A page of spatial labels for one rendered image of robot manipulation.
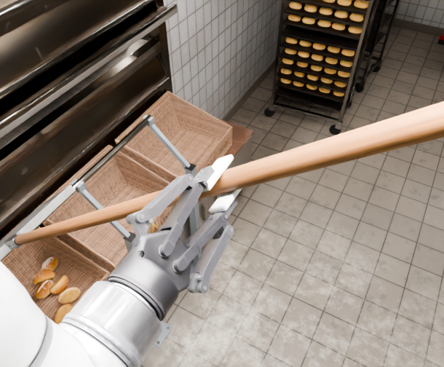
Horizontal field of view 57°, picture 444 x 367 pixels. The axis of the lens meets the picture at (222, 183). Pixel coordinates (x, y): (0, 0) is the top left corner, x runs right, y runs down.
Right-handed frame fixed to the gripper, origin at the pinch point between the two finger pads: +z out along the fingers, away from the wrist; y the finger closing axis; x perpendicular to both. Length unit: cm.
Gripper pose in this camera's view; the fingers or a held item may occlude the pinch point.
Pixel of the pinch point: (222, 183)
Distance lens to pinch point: 56.4
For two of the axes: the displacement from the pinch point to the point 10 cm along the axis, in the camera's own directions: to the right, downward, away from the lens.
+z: 4.8, -6.3, 6.1
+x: 6.7, -1.9, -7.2
